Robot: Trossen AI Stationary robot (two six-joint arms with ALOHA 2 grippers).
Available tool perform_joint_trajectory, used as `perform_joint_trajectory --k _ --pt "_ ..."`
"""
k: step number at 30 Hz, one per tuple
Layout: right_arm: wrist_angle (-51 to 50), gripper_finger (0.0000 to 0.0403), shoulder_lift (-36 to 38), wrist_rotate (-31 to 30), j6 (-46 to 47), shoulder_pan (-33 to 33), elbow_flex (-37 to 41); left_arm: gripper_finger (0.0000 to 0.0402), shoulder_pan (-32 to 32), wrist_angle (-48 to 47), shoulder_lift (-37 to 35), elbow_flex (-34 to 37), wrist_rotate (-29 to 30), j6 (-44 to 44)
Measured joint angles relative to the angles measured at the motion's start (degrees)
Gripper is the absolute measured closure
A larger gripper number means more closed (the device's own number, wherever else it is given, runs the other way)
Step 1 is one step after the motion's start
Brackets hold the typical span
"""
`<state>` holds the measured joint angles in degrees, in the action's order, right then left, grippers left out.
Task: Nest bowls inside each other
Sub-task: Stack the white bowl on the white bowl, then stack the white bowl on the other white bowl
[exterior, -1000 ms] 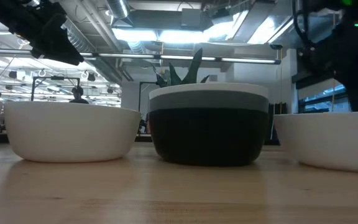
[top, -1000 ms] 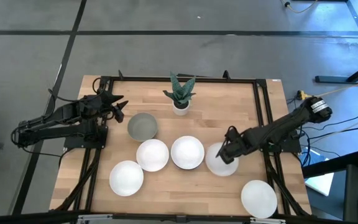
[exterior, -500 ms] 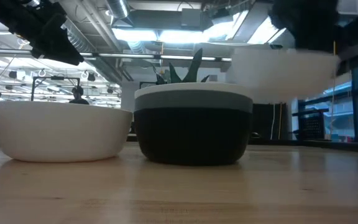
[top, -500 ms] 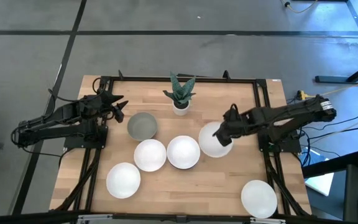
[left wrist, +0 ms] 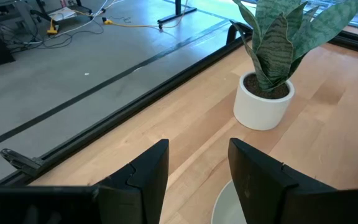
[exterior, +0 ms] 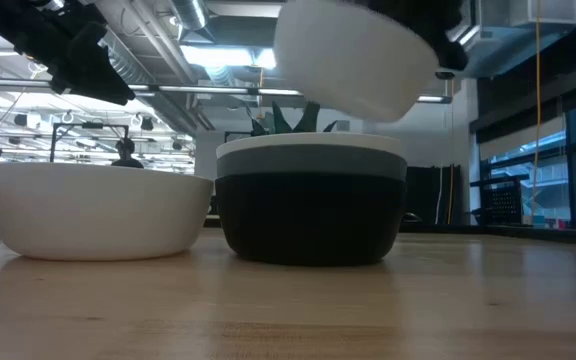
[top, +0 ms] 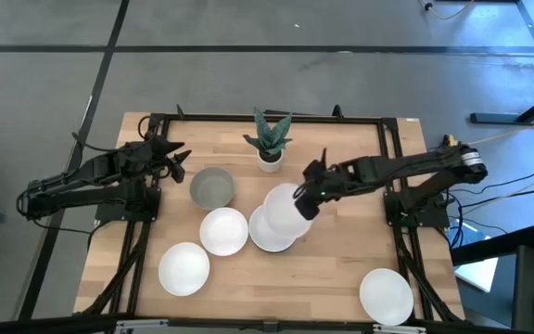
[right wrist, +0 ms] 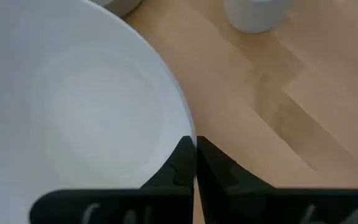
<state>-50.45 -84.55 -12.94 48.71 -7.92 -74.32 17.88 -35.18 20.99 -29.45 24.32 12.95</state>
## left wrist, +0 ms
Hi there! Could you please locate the yellow floor cable with plug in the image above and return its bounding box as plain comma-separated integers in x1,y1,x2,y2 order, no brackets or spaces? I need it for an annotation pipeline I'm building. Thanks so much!
101,0,190,30

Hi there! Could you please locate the yellow plug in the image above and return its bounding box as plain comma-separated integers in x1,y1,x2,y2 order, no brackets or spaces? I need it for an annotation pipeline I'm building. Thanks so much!
46,17,59,35

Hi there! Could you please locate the black frame clamp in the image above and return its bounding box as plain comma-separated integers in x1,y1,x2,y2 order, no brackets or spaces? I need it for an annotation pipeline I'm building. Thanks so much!
226,22,254,46
0,148,47,177

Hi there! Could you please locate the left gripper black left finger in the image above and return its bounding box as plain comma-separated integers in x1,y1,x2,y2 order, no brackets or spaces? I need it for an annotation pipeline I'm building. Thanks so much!
93,139,170,224

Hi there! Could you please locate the black desk foot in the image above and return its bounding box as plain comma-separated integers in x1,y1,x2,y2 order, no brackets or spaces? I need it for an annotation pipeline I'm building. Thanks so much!
157,0,198,26

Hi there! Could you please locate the white round plant pot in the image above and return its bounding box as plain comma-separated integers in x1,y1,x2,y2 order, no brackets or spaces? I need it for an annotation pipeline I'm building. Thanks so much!
233,70,295,131

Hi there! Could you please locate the black aluminium table frame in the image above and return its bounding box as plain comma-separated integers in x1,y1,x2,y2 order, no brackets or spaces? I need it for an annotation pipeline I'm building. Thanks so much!
0,22,358,187

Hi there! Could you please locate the white paper stack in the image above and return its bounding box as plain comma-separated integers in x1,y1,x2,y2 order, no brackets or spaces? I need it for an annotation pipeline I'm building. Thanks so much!
48,6,78,22

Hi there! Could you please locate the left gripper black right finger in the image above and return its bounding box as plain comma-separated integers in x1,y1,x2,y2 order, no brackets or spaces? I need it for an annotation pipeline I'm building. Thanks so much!
227,138,337,224

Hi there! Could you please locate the black floor cable bundle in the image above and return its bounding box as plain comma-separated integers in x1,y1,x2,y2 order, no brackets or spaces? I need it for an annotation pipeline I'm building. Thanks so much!
0,18,106,54

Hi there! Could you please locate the grey bowl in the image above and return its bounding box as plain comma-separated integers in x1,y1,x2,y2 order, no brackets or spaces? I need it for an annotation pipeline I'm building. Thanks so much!
211,179,249,224

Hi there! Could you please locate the green snake plant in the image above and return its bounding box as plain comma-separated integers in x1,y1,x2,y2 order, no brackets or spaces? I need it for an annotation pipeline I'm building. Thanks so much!
230,0,358,93

